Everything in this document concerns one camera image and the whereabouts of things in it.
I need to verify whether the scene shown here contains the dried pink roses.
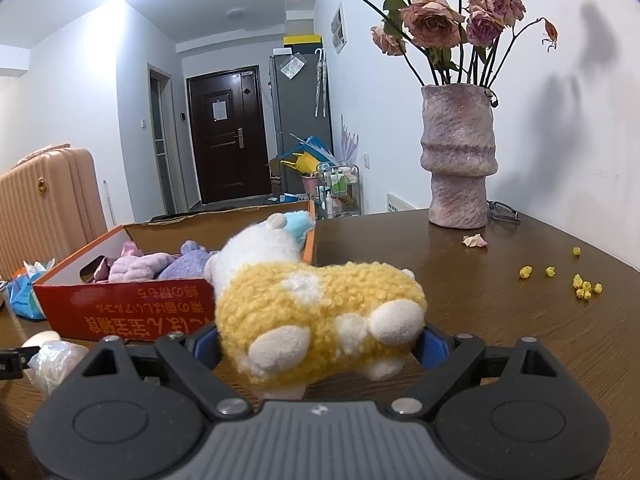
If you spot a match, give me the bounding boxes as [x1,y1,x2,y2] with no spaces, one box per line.
[296,0,559,90]

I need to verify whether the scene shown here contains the metal wire cart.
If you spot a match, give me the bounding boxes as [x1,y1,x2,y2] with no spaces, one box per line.
[318,162,362,219]

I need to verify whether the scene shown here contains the black glasses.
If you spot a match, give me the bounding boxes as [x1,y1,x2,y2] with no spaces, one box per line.
[487,200,521,223]

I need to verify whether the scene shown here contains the white round sponge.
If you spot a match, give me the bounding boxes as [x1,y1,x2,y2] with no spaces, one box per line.
[22,330,61,348]

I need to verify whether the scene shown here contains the pink ribbed suitcase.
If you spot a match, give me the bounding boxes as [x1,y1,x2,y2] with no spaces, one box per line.
[0,144,107,278]

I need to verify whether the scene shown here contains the light blue plush toy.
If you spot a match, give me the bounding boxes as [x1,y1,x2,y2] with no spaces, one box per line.
[284,210,316,249]

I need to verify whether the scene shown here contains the pink satin pouch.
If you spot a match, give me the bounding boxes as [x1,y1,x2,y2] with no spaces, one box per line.
[93,257,116,283]

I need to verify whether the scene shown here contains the dark brown door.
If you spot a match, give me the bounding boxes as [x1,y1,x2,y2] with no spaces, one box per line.
[186,66,271,204]

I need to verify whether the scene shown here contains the blue tissue packet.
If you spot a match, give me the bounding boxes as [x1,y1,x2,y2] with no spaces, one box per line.
[8,259,55,322]

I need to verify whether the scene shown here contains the yellow box on fridge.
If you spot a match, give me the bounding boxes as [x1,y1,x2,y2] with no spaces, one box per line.
[282,35,322,47]

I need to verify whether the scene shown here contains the purple feather decoration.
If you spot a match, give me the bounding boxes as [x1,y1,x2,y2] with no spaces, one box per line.
[341,117,359,165]

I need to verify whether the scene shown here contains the red orange cardboard box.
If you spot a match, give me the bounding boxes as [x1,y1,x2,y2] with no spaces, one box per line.
[34,200,316,341]

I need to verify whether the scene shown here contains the wall picture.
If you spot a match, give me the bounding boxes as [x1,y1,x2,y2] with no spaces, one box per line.
[330,3,347,54]

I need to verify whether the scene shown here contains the white panel against wall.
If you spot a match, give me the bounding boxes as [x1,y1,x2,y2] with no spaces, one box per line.
[386,193,416,212]

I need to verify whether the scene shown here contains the lilac towel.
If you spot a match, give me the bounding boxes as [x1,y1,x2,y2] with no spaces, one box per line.
[108,240,175,283]

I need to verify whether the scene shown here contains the yellow crumbs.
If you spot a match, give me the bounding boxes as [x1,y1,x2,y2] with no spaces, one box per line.
[518,246,603,302]

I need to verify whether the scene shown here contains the blue yellow bag pile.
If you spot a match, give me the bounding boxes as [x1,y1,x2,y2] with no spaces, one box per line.
[279,133,337,176]

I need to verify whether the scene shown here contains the pink textured vase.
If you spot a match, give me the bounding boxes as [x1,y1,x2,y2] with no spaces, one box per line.
[420,84,498,230]

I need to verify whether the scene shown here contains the grey refrigerator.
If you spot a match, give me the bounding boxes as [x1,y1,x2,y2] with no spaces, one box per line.
[268,51,334,195]

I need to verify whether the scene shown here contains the yellow white sheep plush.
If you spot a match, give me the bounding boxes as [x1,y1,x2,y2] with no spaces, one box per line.
[204,212,427,400]

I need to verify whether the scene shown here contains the white mesh bath pouf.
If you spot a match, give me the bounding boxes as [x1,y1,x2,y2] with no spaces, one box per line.
[26,340,89,398]

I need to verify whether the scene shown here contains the fallen pink petal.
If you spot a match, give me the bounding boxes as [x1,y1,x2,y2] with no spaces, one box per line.
[462,233,488,248]

